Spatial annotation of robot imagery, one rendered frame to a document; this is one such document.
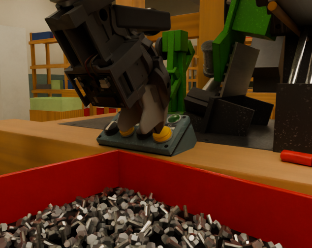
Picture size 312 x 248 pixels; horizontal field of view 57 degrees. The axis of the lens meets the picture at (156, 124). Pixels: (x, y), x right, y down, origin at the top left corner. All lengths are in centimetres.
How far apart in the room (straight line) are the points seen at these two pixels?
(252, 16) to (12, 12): 838
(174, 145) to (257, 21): 31
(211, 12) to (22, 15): 812
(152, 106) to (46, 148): 30
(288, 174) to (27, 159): 52
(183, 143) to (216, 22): 66
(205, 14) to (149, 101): 73
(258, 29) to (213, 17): 45
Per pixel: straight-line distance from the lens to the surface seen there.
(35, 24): 917
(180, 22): 121
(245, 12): 63
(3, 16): 867
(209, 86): 68
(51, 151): 61
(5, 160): 76
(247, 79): 79
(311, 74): 50
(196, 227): 29
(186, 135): 46
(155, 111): 38
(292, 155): 43
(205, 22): 106
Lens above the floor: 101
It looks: 8 degrees down
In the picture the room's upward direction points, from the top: straight up
